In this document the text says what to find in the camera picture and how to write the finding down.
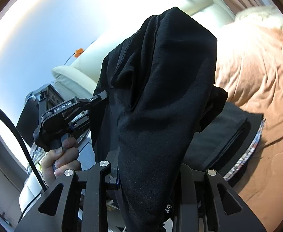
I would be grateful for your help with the cream duvet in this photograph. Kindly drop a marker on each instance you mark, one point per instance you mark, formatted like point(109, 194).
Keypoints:
point(259, 17)

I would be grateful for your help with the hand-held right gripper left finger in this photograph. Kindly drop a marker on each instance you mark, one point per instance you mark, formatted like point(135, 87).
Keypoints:
point(113, 182)

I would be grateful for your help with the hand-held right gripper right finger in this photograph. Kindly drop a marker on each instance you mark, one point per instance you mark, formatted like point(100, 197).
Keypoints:
point(187, 186)

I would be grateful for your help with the cream padded headboard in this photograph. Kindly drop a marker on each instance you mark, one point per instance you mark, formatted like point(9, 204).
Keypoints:
point(88, 62)

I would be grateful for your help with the person's left hand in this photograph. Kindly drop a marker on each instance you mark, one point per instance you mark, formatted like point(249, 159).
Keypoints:
point(70, 154)

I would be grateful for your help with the orange blanket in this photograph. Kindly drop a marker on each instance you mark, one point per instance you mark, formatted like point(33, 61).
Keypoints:
point(264, 77)

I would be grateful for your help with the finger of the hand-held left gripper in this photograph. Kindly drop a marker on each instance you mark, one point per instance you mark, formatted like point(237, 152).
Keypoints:
point(82, 122)
point(93, 98)

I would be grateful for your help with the stack of folded dark clothes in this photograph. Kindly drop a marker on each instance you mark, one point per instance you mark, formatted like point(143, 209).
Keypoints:
point(228, 137)

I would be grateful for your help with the small orange item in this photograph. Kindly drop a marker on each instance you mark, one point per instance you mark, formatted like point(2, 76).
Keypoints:
point(78, 52)

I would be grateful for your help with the black pants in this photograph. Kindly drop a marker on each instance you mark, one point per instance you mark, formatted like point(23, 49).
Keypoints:
point(160, 89)

